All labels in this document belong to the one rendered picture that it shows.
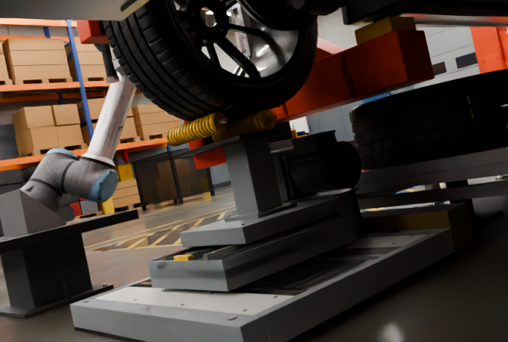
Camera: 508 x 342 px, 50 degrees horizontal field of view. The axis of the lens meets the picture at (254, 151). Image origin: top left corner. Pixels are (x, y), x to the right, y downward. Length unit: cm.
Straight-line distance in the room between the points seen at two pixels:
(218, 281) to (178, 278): 18
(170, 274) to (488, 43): 270
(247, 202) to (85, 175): 95
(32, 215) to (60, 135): 979
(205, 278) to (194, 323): 22
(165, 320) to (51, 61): 1128
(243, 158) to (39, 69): 1081
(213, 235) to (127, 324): 31
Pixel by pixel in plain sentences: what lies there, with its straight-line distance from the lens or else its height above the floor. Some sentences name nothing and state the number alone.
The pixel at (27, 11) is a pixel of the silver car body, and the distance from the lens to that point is 113.
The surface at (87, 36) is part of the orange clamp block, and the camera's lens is 162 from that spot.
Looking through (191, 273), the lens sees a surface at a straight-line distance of 144.
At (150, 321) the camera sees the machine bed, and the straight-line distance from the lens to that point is 136.
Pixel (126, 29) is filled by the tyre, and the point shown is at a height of 79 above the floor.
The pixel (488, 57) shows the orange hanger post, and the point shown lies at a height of 72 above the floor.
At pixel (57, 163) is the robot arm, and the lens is 244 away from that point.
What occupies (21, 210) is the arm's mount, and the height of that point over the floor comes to 39.
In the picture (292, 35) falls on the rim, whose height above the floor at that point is 75.
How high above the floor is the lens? 37
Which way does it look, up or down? 2 degrees up
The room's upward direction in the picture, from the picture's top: 12 degrees counter-clockwise
